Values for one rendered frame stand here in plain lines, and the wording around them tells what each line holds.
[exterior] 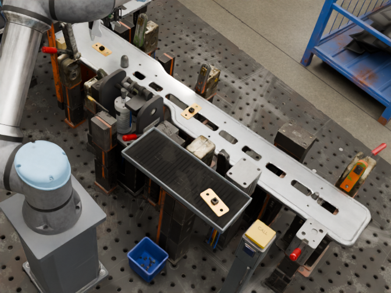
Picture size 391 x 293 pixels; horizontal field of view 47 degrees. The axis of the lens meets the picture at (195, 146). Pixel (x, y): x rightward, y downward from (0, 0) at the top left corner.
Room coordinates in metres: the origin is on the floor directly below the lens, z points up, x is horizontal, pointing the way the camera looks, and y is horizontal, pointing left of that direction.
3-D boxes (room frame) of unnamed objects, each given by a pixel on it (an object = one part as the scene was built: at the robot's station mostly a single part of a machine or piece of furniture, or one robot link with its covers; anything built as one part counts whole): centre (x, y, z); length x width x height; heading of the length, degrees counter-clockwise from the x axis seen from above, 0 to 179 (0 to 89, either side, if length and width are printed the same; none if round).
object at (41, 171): (0.59, 0.35, 1.27); 0.13 x 0.12 x 0.14; 86
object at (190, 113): (1.15, 0.04, 1.01); 0.08 x 0.04 x 0.01; 149
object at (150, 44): (1.53, 0.29, 0.87); 0.12 x 0.09 x 0.35; 150
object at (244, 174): (0.84, -0.16, 0.90); 0.13 x 0.10 x 0.41; 150
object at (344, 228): (1.14, 0.02, 1.00); 1.38 x 0.22 x 0.02; 60
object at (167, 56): (1.43, 0.19, 0.84); 0.11 x 0.08 x 0.29; 150
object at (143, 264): (0.66, 0.08, 0.74); 0.11 x 0.10 x 0.09; 60
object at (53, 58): (1.30, 0.61, 0.95); 0.03 x 0.01 x 0.50; 60
